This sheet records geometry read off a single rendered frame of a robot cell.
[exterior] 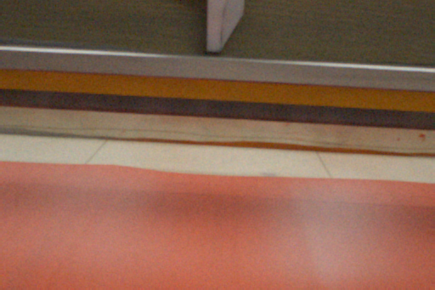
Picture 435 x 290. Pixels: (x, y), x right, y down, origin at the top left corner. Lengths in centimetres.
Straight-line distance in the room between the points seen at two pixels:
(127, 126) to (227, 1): 17
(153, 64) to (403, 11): 11
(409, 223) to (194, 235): 12
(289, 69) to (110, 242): 11
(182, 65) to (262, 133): 15
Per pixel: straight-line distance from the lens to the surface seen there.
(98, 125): 32
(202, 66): 17
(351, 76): 18
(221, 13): 17
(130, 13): 19
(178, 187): 24
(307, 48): 19
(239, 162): 28
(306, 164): 29
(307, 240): 20
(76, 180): 26
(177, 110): 20
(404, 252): 21
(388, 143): 33
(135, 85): 20
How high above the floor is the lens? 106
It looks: 17 degrees down
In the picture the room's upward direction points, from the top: 3 degrees clockwise
